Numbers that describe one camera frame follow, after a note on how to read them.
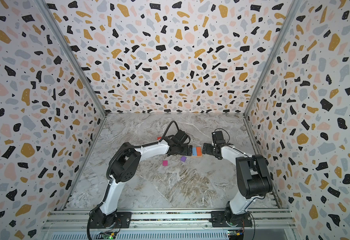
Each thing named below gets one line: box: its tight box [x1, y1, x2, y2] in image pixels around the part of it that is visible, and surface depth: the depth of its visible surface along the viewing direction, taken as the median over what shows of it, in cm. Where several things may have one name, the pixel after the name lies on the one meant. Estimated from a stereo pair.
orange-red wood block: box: [196, 146, 203, 156], surface depth 99 cm
